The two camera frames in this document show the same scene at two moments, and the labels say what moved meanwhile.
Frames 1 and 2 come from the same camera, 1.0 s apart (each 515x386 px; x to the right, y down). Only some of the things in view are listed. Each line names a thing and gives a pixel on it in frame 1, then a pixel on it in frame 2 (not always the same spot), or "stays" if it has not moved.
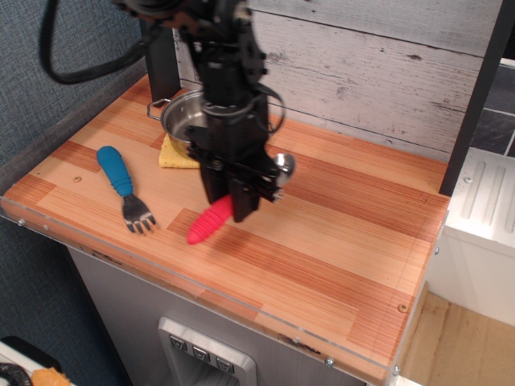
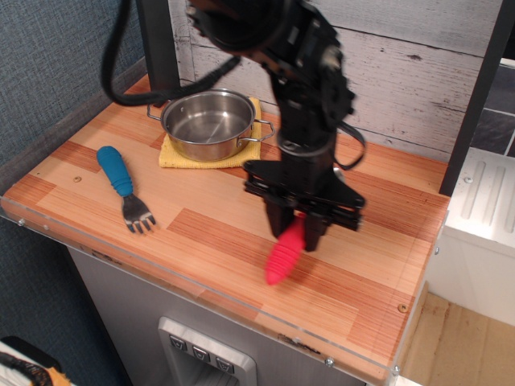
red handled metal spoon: [220, 209] -> [286, 250]
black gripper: [232, 141] -> [306, 178]
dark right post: [498, 45] stays
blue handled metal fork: [137, 217] stays
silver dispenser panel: [195, 359] stays
